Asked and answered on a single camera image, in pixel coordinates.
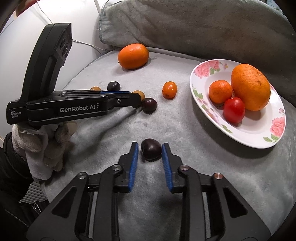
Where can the large smooth orange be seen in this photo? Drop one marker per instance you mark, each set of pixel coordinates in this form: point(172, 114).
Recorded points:
point(133, 56)

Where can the dark plum back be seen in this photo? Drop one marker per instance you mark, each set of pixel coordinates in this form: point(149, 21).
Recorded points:
point(113, 86)

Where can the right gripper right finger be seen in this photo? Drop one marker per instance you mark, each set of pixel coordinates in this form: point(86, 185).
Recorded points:
point(181, 178)

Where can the dark plum front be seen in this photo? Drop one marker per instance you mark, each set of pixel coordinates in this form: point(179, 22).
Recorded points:
point(151, 149)

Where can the dark plum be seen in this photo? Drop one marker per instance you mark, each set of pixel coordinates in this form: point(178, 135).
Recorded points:
point(113, 86)
point(149, 105)
point(151, 149)

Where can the large brown longan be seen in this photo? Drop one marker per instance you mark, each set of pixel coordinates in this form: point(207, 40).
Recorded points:
point(96, 88)

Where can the left gloved hand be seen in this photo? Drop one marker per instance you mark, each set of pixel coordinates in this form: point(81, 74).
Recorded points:
point(43, 149)

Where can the floral white plate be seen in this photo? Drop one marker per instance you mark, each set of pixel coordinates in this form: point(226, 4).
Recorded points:
point(258, 129)

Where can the grey back cushion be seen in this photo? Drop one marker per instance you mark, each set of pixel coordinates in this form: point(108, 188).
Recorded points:
point(249, 32)

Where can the mandarin with stem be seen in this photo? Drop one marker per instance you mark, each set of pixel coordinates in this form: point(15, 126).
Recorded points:
point(220, 91)

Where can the red tomato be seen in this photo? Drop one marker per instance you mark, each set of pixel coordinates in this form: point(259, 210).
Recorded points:
point(234, 110)

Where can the small kumquat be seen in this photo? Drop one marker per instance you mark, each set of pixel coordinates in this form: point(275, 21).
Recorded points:
point(169, 90)

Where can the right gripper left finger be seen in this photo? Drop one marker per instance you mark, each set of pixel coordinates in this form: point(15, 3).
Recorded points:
point(118, 178)

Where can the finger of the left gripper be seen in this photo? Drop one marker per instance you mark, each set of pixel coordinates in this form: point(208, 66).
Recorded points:
point(115, 93)
point(123, 100)

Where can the large rough orange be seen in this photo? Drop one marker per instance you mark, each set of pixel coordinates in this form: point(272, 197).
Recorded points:
point(251, 86)

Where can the small brown longan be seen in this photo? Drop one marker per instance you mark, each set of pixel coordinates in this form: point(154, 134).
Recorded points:
point(142, 95)

